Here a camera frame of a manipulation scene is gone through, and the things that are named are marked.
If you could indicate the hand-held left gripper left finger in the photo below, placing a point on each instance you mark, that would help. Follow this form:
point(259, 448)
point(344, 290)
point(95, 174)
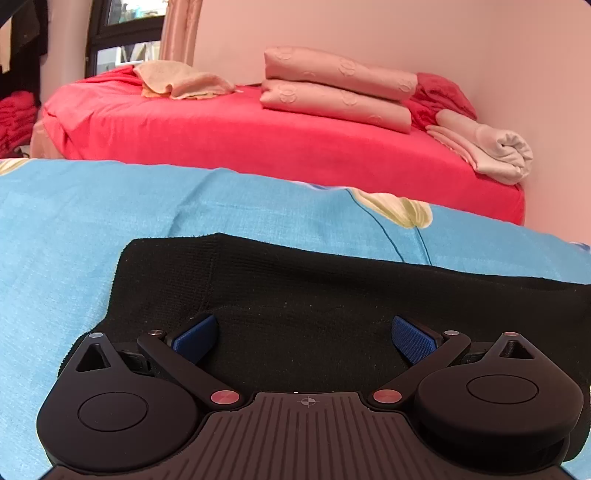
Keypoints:
point(198, 340)

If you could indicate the red cloth behind pillows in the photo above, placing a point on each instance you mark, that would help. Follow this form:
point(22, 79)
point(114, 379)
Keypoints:
point(438, 94)

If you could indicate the pink folded blanket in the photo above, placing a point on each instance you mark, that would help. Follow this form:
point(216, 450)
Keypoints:
point(332, 69)
point(332, 106)

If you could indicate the black pants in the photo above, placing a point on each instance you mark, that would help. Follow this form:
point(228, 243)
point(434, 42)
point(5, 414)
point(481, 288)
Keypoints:
point(300, 286)

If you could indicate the red bedsheet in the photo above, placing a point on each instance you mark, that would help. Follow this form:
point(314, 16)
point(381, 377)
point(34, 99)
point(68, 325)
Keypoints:
point(231, 136)

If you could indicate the beige crumpled towel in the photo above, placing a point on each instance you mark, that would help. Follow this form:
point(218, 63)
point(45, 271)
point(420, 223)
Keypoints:
point(184, 78)

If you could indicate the pink curtain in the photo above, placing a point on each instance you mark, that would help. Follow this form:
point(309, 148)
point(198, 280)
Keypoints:
point(182, 27)

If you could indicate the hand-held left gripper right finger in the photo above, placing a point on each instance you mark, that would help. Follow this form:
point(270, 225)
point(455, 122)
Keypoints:
point(413, 342)

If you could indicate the cream folded cloth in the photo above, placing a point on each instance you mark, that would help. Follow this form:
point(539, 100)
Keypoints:
point(489, 147)

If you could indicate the dark framed window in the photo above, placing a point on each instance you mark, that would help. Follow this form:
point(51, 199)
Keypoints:
point(124, 27)

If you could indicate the pile of red clothes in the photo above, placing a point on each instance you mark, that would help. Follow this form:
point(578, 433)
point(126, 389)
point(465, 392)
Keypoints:
point(16, 122)

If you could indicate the dark hanging clothes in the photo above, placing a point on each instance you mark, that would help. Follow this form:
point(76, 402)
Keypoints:
point(23, 27)

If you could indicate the blue floral bedsheet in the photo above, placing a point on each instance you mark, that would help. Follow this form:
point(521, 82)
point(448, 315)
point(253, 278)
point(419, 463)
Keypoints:
point(69, 230)

